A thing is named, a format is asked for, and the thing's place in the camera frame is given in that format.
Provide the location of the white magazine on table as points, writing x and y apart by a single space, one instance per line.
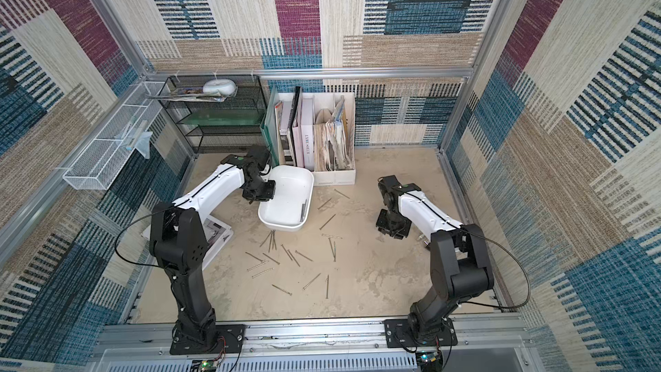
211 237

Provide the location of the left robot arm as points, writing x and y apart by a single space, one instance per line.
195 312

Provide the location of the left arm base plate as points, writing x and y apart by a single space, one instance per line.
226 338

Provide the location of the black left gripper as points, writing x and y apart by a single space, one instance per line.
269 194

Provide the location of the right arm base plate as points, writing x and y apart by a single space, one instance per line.
403 334

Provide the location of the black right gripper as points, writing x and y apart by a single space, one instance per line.
391 225

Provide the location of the white plastic storage box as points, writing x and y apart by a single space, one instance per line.
293 186

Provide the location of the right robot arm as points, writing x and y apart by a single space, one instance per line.
460 266

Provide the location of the steel nail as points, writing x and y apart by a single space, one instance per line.
282 290
311 282
304 256
253 256
327 287
327 222
304 211

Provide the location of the white round device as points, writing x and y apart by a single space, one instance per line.
220 87

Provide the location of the green folder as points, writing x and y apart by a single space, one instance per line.
269 128

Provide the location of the white perforated file organizer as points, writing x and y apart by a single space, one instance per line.
316 131

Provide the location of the black wire shelf rack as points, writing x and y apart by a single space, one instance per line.
215 124

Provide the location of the white wire wall basket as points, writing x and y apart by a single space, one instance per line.
125 132

